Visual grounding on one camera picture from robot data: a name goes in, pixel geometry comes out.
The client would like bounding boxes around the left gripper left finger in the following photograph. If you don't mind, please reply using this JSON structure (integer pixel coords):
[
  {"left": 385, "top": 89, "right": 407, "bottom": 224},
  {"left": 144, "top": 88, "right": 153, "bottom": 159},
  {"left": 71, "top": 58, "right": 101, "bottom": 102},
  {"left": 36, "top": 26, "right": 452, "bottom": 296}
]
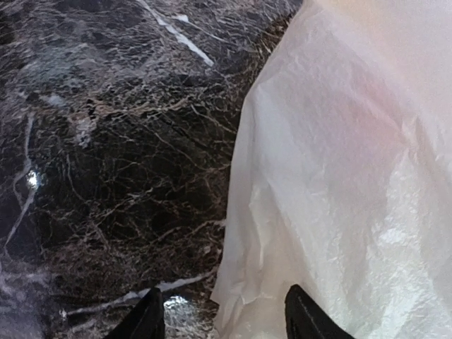
[{"left": 104, "top": 287, "right": 165, "bottom": 339}]

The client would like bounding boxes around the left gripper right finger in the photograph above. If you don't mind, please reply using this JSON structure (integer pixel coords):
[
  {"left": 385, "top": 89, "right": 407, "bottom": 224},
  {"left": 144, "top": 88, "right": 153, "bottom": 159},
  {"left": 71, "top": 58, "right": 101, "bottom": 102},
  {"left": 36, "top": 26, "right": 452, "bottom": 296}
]
[{"left": 285, "top": 285, "right": 353, "bottom": 339}]

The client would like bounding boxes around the banana print plastic bag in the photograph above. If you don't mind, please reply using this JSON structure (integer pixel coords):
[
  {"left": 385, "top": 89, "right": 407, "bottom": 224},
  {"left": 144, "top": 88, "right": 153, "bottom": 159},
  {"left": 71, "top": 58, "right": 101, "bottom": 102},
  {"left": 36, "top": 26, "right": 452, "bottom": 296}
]
[{"left": 212, "top": 1, "right": 451, "bottom": 338}]

